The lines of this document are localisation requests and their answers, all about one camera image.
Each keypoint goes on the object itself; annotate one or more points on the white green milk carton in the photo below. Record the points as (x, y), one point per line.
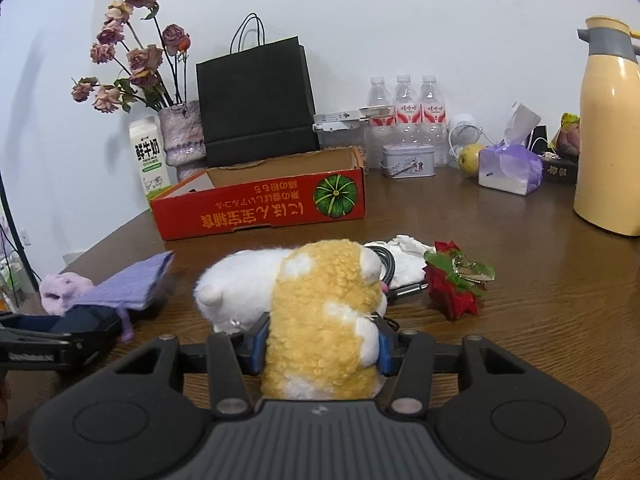
(150, 157)

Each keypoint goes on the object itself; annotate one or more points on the purple cloth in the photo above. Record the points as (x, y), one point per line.
(131, 289)

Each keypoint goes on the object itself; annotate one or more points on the white cloth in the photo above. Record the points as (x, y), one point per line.
(403, 260)

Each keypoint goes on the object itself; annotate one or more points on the clear plastic food container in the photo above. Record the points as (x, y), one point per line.
(341, 135)

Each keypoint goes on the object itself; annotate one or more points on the cream thermos jug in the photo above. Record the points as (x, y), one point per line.
(607, 186)

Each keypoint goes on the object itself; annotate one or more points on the small decorated tin box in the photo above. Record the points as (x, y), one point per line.
(407, 161)

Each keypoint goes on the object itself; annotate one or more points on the white red flat box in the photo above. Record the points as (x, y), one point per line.
(364, 114)

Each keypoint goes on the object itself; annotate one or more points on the purple textured ceramic vase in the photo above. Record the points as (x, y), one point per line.
(184, 144)

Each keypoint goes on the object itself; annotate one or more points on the red cardboard pumpkin box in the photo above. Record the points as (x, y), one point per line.
(314, 187)

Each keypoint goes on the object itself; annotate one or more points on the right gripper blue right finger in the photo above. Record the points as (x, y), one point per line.
(386, 347)

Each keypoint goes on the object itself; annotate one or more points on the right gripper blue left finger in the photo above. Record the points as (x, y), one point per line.
(258, 335)

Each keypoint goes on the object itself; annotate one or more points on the black paper shopping bag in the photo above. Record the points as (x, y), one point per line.
(256, 101)

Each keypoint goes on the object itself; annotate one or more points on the black small gift box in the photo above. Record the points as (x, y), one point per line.
(559, 170)

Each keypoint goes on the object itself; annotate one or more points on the water bottle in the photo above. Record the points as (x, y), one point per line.
(434, 119)
(381, 122)
(407, 111)

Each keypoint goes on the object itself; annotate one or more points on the left water bottle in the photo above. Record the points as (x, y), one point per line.
(381, 122)

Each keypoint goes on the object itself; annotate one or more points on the white round device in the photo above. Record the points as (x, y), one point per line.
(462, 131)

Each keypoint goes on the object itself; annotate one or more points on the yellow white plush hamster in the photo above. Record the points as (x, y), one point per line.
(321, 299)

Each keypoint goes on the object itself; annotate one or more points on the purple plush heart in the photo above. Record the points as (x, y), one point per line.
(59, 291)

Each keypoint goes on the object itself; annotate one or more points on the right water bottle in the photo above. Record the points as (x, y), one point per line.
(434, 119)

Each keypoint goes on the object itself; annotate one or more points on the purple tissue pack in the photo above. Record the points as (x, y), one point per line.
(509, 166)

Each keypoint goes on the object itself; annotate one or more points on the yellow green apple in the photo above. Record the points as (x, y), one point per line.
(469, 159)

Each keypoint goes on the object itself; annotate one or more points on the dried rose bouquet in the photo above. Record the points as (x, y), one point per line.
(152, 60)

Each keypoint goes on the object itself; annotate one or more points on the pink bud ornament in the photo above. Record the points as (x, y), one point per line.
(566, 142)

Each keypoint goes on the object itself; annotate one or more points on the red artificial rose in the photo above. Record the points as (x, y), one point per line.
(455, 283)

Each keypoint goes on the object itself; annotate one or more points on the middle water bottle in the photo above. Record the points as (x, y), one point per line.
(407, 111)

